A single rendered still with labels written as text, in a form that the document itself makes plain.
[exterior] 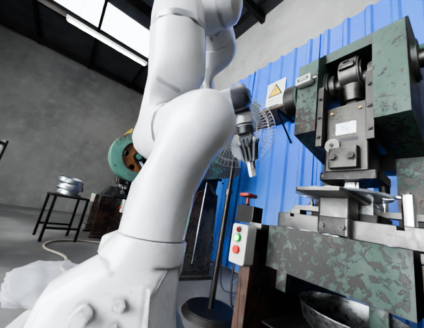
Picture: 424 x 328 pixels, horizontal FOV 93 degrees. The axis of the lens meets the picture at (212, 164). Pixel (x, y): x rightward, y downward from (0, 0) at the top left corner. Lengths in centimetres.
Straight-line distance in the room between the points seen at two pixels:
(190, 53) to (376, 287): 67
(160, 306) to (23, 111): 699
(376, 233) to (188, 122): 65
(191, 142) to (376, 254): 55
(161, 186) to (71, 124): 683
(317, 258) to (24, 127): 694
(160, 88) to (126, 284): 32
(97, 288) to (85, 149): 672
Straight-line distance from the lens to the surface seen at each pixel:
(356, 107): 100
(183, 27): 42
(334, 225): 78
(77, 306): 34
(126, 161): 354
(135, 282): 33
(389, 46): 105
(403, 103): 90
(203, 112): 28
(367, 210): 90
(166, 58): 40
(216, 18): 55
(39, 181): 690
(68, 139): 702
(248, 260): 78
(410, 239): 77
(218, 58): 71
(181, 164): 31
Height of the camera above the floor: 64
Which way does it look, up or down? 14 degrees up
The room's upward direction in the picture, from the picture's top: 11 degrees clockwise
